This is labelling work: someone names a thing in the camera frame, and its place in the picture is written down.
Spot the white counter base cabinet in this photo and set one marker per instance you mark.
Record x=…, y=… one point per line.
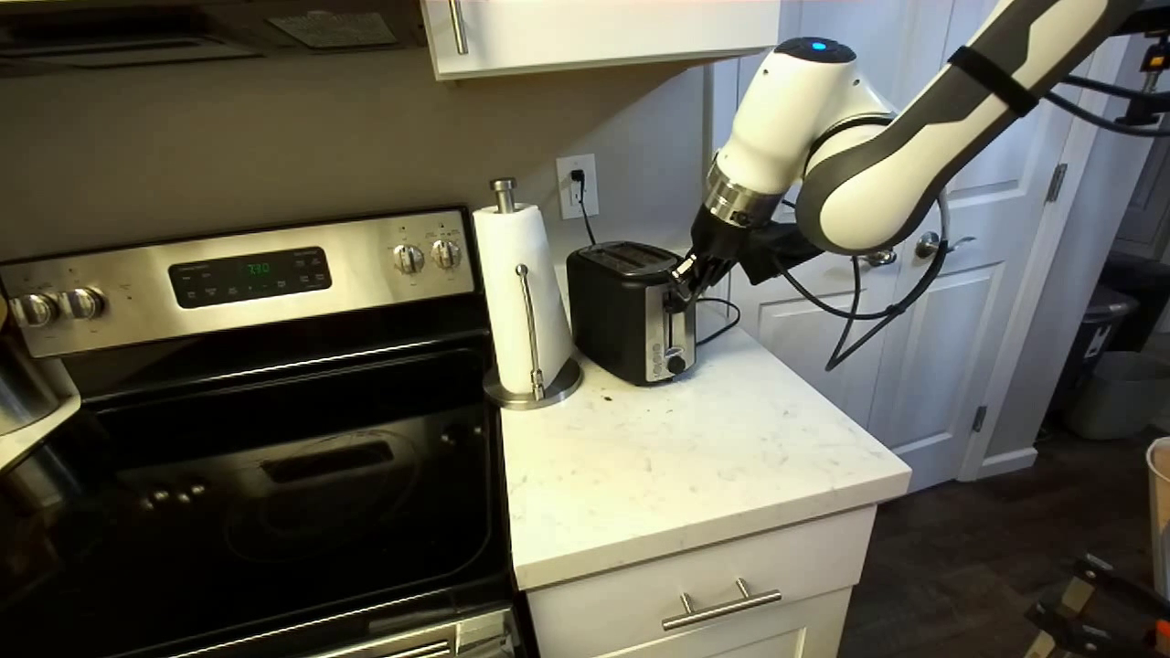
x=706, y=606

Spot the white paper towel roll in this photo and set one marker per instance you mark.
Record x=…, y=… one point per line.
x=519, y=293
x=536, y=365

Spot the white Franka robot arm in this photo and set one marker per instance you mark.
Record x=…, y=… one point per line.
x=782, y=109

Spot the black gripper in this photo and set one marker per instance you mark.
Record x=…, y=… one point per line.
x=744, y=252

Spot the white plastic cup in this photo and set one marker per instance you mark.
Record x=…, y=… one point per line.
x=1162, y=504

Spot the dark range hood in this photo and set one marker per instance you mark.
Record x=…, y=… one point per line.
x=186, y=26

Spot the white upper wall cabinet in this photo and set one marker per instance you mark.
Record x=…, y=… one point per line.
x=609, y=30

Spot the stainless black electric stove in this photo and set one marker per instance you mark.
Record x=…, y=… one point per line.
x=242, y=461

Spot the silver cooking pot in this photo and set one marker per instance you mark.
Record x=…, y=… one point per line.
x=31, y=413

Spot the black tripod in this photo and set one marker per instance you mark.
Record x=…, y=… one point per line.
x=1097, y=606

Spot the black and steel toaster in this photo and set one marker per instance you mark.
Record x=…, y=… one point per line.
x=623, y=313

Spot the grey trash bin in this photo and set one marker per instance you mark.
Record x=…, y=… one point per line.
x=1117, y=376

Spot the white wall outlet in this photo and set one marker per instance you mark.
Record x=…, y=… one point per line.
x=578, y=184

